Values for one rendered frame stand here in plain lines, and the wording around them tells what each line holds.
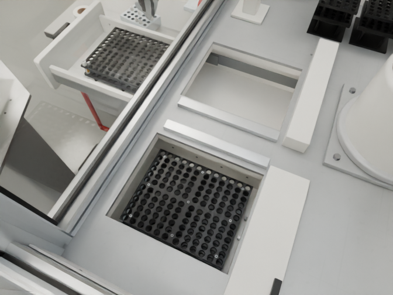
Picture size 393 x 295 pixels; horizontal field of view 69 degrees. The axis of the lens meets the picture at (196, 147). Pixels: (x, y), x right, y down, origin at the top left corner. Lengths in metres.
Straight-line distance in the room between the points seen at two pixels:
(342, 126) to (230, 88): 0.34
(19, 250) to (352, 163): 0.58
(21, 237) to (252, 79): 0.70
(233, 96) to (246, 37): 0.16
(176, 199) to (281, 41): 0.51
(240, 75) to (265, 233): 0.51
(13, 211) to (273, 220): 0.40
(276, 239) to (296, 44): 0.52
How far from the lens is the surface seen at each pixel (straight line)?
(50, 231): 0.50
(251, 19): 0.88
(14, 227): 0.43
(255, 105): 0.82
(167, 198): 0.63
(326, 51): 0.79
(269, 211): 0.54
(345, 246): 0.59
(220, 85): 0.86
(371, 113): 0.59
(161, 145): 0.70
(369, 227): 0.62
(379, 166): 0.64
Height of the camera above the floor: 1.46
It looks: 60 degrees down
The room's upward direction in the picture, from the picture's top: 1 degrees clockwise
